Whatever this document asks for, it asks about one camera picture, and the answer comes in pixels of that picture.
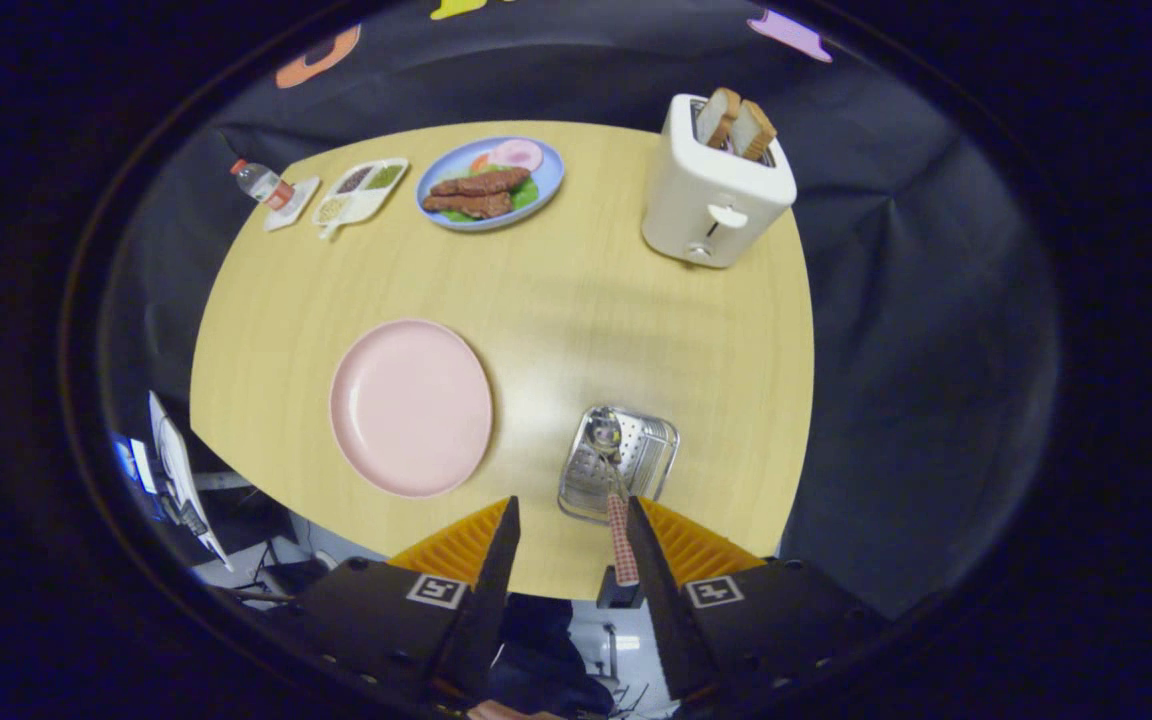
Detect metal wire basket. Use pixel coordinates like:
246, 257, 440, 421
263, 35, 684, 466
557, 404, 681, 525

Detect spoon with red checked handle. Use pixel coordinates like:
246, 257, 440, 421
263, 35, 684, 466
586, 410, 640, 587

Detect cream toaster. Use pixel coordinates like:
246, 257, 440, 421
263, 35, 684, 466
641, 94, 798, 269

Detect pink ham slice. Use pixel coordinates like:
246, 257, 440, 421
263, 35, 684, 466
488, 139, 544, 173

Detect blue plate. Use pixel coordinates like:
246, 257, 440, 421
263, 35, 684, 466
416, 136, 566, 233

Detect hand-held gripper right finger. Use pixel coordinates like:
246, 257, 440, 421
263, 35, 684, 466
626, 496, 887, 701

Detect white square coaster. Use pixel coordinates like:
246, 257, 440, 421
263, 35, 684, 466
264, 176, 321, 233

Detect brown meat strip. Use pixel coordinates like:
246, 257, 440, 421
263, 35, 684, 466
430, 167, 532, 198
422, 192, 514, 220

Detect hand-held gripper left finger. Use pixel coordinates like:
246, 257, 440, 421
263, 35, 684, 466
276, 496, 522, 706

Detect black backdrop cloth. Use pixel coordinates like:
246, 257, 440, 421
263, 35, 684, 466
101, 0, 1062, 621

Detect clear water bottle red label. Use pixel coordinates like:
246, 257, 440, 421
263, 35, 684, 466
230, 159, 295, 211

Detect toast slice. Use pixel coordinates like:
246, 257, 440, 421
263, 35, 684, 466
694, 87, 742, 149
731, 100, 778, 162

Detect pink plate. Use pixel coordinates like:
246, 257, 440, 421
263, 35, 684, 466
329, 319, 494, 499

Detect person's dark trousers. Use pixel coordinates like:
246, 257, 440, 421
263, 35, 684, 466
491, 595, 617, 717

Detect white divided dish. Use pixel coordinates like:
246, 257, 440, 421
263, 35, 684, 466
312, 157, 411, 241

